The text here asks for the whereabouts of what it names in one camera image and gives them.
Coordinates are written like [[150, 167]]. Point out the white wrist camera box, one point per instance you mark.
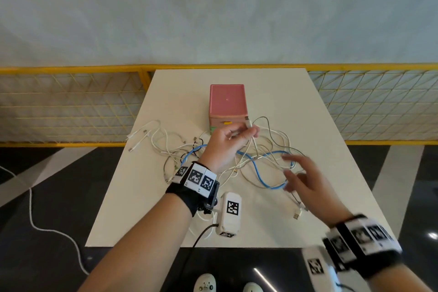
[[318, 268], [230, 220]]

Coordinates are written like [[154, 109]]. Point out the yellow mesh fence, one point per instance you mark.
[[68, 70]]

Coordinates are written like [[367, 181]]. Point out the person's left hand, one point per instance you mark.
[[224, 144]]

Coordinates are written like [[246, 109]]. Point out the white shoe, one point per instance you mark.
[[204, 283], [252, 287]]

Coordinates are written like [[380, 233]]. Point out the pink and green drawer box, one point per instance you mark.
[[227, 100]]

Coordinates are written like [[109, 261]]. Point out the person's left forearm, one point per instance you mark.
[[143, 247]]

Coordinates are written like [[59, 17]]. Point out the person's right forearm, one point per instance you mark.
[[400, 281]]

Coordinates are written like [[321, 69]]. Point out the person's right hand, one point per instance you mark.
[[311, 185]]

